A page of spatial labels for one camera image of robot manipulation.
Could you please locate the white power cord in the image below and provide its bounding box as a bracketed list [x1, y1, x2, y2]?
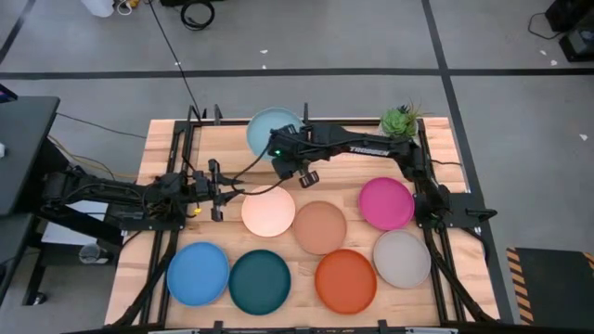
[114, 0, 141, 17]

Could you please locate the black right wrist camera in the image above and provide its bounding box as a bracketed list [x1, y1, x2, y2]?
[277, 159, 299, 181]

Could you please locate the black desk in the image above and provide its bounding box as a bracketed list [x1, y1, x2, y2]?
[0, 95, 124, 307]

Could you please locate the black mat with hazard stripes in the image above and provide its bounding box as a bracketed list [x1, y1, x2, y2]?
[505, 247, 594, 326]

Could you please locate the clear cup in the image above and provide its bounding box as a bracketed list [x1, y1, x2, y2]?
[77, 242, 110, 266]

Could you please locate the dark device with purple edge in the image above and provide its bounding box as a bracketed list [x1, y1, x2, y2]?
[0, 83, 19, 104]

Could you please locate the magenta plate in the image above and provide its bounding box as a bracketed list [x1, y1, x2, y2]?
[357, 176, 416, 232]

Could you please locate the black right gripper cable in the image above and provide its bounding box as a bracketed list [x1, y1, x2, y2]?
[230, 141, 285, 196]

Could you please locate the tan brown plate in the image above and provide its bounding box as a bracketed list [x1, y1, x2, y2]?
[291, 200, 348, 256]

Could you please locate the dark teal plate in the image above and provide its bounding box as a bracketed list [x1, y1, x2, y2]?
[227, 249, 292, 316]

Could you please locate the black equipment case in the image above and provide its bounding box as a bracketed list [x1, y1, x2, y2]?
[527, 0, 594, 63]

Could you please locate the thin black floor cable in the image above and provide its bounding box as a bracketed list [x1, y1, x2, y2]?
[55, 112, 148, 140]

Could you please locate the pale pink plate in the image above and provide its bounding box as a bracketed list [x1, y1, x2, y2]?
[240, 185, 297, 238]

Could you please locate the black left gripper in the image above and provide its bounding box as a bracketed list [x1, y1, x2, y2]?
[187, 159, 246, 223]

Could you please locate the white container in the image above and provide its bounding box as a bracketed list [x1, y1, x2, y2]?
[81, 0, 115, 19]

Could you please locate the grey plate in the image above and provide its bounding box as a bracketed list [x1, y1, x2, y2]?
[372, 229, 433, 289]

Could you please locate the potted green succulent plant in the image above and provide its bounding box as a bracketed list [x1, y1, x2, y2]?
[378, 100, 426, 140]

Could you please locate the white box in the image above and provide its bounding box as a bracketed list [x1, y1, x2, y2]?
[41, 199, 113, 247]

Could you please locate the yellow floor cable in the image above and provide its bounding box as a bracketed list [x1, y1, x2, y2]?
[47, 134, 140, 181]

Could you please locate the light blue plate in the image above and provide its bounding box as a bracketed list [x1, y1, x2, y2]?
[245, 107, 303, 161]

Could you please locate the long black floor cable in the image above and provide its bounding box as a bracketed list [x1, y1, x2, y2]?
[148, 0, 203, 120]

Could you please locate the orange plate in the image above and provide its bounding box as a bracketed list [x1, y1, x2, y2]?
[314, 249, 378, 315]

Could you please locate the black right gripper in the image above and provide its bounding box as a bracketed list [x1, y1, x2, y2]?
[268, 123, 327, 189]

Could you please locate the black aluminium table frame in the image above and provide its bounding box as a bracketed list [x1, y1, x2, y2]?
[110, 118, 501, 334]

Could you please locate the coiled black cable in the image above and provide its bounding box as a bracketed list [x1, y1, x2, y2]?
[179, 0, 216, 32]

